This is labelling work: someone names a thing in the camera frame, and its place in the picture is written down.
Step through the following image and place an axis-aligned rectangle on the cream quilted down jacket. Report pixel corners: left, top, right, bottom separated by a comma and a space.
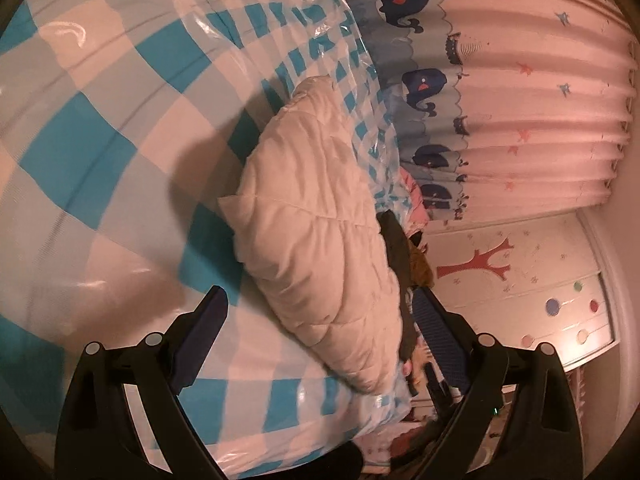
218, 76, 402, 394

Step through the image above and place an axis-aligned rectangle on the white wardrobe with tree decal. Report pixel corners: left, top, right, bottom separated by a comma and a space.
418, 206, 622, 376

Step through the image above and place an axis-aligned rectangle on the brown fuzzy garment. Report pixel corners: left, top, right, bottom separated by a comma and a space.
408, 240, 435, 288

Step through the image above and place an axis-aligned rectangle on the black garment on bed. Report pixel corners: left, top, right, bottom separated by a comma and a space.
376, 209, 421, 396

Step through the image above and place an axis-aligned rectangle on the pink garment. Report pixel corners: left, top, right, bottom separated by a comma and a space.
400, 167, 430, 236

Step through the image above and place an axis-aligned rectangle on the blue white checkered bed sheet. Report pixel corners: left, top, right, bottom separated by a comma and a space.
1, 0, 409, 477

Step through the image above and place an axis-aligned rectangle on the whale print pink curtain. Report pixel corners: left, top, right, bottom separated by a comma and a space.
346, 0, 638, 224

